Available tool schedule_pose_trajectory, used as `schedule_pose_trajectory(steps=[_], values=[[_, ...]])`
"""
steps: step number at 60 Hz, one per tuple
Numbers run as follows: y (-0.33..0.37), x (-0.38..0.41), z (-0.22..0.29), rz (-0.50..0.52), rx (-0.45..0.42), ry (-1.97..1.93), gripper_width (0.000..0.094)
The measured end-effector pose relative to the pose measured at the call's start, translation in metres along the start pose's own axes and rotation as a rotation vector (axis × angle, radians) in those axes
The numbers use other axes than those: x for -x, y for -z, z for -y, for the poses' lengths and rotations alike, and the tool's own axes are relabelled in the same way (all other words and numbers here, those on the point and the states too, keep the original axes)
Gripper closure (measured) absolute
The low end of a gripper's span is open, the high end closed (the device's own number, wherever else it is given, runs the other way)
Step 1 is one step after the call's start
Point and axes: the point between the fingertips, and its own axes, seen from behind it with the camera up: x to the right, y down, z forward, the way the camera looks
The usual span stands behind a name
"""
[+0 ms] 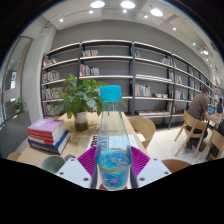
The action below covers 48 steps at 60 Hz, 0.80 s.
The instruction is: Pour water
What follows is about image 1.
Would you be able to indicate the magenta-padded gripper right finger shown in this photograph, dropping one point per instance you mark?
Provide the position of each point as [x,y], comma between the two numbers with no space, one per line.
[153,171]

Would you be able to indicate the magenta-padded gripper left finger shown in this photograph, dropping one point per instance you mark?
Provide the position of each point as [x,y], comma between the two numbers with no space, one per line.
[71,171]

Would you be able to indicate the clear bottle with teal cap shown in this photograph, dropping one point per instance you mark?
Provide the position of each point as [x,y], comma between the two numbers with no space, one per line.
[113,143]

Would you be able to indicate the grey patterned ceramic mug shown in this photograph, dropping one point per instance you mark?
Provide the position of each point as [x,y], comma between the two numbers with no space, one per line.
[51,164]

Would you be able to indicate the round-backed wooden chair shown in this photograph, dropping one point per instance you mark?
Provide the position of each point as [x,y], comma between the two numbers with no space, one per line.
[175,165]
[14,156]
[143,128]

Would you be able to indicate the dark blue book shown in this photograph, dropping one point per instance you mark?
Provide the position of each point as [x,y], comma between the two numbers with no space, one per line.
[55,147]

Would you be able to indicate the red book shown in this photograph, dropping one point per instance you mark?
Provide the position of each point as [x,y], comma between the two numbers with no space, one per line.
[45,134]
[46,140]

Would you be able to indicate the pink book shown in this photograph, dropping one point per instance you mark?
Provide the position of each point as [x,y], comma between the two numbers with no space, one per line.
[45,125]

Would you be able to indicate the slatted wooden chair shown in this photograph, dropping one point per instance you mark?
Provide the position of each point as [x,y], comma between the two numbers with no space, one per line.
[193,128]
[215,141]

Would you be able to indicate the green potted plant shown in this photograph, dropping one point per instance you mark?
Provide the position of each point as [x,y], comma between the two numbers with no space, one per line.
[80,96]

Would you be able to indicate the person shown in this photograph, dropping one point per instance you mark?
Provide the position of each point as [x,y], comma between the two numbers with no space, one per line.
[197,106]

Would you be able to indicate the small background green plant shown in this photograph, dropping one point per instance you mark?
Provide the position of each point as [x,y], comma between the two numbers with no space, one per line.
[18,106]

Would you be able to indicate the grey shelf unit with books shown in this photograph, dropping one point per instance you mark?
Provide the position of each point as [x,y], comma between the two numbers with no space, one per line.
[110,66]

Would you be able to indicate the ceiling lights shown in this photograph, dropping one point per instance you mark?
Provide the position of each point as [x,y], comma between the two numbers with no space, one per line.
[128,4]

